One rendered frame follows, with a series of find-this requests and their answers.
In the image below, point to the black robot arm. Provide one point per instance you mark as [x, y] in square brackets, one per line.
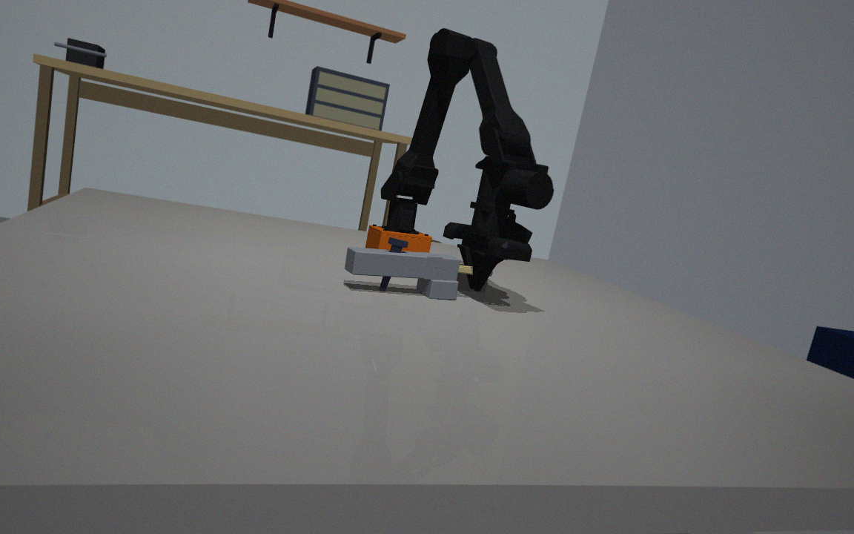
[510, 173]

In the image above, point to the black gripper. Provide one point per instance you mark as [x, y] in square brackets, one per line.
[484, 243]

